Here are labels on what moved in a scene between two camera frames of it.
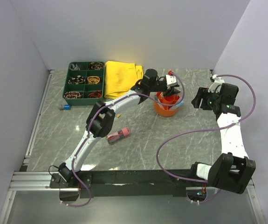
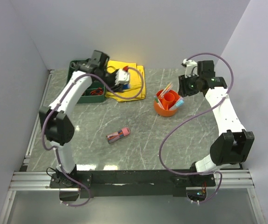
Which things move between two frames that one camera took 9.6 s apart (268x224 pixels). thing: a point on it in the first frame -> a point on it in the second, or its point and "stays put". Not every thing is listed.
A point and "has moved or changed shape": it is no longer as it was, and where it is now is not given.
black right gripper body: (209, 99) -> (189, 86)
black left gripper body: (159, 87) -> (110, 79)
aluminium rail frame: (27, 179) stays put
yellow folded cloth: (120, 77) stays put
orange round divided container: (163, 110) stays put
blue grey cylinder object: (61, 107) has moved or changed shape
